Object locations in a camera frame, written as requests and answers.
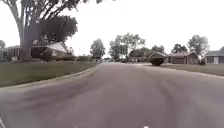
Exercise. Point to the grass verge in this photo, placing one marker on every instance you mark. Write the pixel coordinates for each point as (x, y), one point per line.
(196, 68)

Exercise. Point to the low brown house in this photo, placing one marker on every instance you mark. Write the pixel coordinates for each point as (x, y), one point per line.
(181, 58)

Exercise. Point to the large tree with thick trunk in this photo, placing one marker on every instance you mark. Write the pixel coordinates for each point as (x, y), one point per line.
(26, 40)

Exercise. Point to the dark round bush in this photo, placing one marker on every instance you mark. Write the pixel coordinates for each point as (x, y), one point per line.
(156, 61)

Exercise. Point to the cluster of trees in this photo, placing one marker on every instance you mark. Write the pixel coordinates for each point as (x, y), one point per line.
(126, 45)

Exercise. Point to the grey house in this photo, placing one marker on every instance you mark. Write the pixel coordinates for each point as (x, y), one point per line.
(215, 57)

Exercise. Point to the concrete kerb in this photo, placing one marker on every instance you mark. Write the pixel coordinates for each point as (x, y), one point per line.
(60, 78)

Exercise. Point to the small round tree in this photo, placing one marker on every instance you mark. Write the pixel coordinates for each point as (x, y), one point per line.
(97, 48)

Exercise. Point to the grey asphalt road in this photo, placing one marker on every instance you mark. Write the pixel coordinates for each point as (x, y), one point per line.
(123, 96)

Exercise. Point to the grass lawn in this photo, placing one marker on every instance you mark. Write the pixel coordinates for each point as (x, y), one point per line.
(36, 71)

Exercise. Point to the house with pale gable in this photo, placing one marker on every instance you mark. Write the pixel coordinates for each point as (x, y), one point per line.
(50, 50)

